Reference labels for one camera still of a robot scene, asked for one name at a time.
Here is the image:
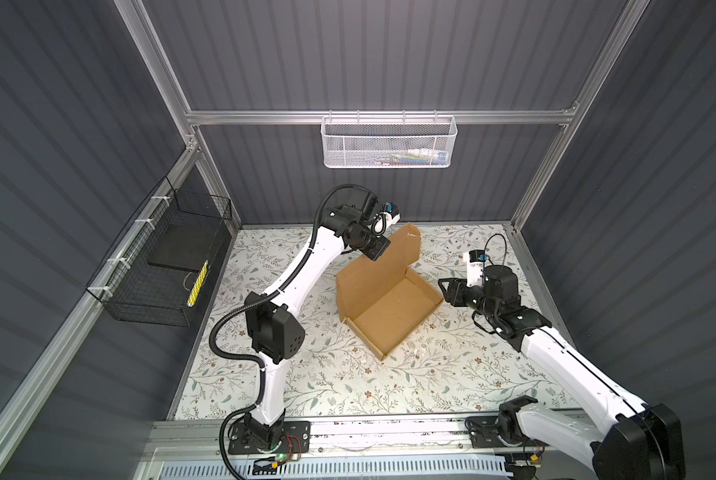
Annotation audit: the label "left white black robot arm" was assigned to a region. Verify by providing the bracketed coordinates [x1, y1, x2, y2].
[244, 191, 401, 443]

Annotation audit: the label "brown cardboard box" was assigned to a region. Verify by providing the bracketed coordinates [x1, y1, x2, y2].
[336, 223, 443, 361]

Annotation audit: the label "black corrugated cable conduit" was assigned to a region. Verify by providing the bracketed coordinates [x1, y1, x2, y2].
[207, 183, 377, 480]

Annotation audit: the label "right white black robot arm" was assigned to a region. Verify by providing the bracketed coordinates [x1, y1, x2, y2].
[438, 249, 687, 479]

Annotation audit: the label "white wire mesh basket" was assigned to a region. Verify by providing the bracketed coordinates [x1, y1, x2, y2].
[320, 114, 458, 169]

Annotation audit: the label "yellow marker pen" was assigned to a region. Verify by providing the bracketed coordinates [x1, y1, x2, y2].
[187, 261, 209, 308]

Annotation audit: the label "aluminium mounting rail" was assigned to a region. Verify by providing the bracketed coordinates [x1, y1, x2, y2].
[143, 411, 497, 461]

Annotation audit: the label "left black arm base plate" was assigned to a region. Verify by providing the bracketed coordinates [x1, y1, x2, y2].
[227, 419, 312, 455]

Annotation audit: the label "black foam pad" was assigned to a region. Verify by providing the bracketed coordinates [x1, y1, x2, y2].
[147, 225, 217, 273]

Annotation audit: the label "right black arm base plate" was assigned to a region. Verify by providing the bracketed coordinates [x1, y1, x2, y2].
[464, 415, 547, 452]

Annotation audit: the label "pens in white basket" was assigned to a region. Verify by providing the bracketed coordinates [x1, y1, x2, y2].
[372, 148, 450, 168]

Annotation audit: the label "black wire basket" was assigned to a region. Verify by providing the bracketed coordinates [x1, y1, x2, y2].
[87, 182, 233, 327]

